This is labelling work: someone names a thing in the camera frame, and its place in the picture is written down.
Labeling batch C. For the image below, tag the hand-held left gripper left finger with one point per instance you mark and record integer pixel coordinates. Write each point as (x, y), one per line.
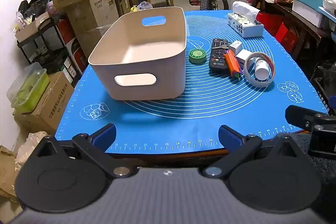
(105, 135)

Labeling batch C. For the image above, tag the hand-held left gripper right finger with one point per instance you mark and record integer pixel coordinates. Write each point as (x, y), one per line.
(229, 135)

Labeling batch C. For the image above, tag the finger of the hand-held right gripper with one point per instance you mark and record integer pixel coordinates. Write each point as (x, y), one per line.
(299, 115)

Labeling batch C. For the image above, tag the white pill bottle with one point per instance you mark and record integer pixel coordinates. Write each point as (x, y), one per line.
(261, 70)

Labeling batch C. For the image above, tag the white tape roll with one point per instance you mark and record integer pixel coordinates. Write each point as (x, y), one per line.
(248, 74)

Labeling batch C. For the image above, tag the orange purple toy knife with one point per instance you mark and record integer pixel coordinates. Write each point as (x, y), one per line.
(232, 64)

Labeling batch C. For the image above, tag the white charger plug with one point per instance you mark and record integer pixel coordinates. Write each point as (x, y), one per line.
(235, 46)

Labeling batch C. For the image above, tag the beige plastic storage bin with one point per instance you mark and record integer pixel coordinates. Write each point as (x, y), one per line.
(141, 37)

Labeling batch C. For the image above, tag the blue silicone baking mat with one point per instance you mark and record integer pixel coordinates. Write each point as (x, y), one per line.
(183, 113)

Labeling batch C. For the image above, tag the brown cardboard box black print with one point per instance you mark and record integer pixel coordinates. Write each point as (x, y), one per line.
(55, 103)

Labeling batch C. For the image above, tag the clear bag of wood pellets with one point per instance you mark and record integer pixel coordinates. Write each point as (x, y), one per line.
(30, 146)

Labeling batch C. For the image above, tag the black remote control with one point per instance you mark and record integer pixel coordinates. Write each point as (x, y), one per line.
(217, 60)

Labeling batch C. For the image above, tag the small white box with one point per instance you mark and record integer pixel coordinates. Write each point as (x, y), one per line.
(242, 57)

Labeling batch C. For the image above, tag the red white appliance box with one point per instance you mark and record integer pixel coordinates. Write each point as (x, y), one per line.
(78, 56)

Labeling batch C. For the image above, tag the red gift bag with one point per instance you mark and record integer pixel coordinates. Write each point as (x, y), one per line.
(282, 32)

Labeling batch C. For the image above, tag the green round tin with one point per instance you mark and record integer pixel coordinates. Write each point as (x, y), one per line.
(197, 56)

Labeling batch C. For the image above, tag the green lunch box clear lid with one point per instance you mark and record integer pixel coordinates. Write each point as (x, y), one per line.
(29, 90)

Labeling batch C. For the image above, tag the dark wooden side table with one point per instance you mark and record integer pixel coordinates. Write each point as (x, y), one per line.
(294, 14)

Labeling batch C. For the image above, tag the printed tissue box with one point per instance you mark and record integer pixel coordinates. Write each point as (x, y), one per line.
(245, 24)

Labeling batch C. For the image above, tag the brown paper bag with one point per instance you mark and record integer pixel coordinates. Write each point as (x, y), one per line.
(6, 171)

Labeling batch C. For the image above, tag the black metal cart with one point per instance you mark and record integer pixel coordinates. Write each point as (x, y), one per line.
(50, 40)

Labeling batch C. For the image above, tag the yellow plastic jug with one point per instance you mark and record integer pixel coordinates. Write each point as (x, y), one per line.
(134, 8)

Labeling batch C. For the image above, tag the clear plastic bag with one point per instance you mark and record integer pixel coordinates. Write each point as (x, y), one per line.
(145, 5)

